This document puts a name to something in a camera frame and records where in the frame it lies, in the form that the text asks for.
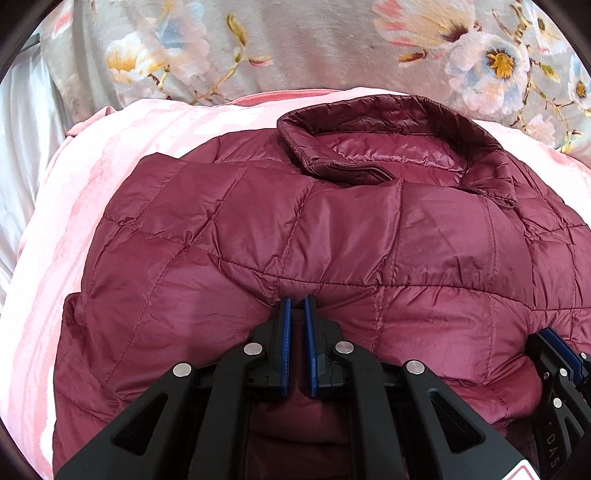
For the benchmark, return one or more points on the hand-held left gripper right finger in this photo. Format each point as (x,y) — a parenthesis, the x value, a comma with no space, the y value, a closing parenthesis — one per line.
(310,341)

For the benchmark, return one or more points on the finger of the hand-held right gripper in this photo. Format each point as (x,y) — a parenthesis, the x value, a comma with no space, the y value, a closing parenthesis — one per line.
(580,364)
(550,336)

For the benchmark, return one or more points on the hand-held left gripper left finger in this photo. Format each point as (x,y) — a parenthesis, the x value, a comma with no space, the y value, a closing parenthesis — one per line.
(284,337)

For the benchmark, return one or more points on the maroon quilted puffer jacket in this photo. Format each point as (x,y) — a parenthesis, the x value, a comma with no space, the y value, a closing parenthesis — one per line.
(351,240)

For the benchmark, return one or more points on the pink fleece blanket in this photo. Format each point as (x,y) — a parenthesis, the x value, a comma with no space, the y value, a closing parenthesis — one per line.
(92,161)

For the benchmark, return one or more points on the grey floral duvet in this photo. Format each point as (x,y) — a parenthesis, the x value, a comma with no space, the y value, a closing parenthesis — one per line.
(323,41)

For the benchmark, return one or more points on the white satin cloth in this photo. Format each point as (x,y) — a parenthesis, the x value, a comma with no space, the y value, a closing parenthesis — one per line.
(23,152)

